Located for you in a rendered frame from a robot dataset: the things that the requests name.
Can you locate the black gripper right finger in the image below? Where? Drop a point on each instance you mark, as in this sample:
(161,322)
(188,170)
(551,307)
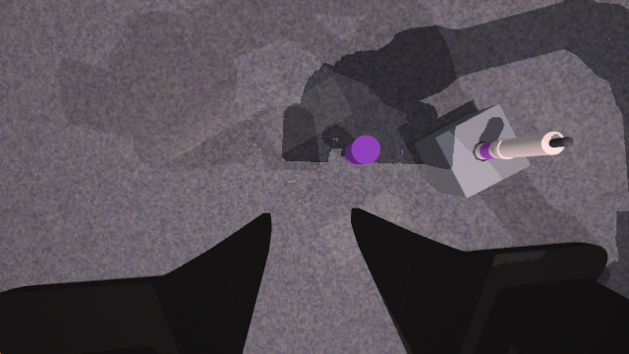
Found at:
(438,297)

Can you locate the purple cylinder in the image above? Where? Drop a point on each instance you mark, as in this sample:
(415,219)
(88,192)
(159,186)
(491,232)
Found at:
(363,150)

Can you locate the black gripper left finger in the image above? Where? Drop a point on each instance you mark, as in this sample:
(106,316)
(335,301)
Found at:
(202,307)

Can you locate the white marker with purple band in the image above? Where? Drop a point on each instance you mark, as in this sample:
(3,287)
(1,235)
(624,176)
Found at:
(539,144)

